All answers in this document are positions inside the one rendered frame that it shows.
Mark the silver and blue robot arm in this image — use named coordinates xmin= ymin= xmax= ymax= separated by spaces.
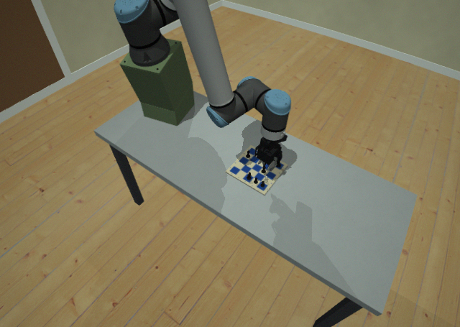
xmin=114 ymin=0 xmax=291 ymax=144

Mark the blue and cream chessboard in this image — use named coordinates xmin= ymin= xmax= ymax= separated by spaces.
xmin=226 ymin=145 xmax=288 ymax=195

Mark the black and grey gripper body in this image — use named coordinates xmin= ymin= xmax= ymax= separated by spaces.
xmin=254 ymin=137 xmax=282 ymax=165

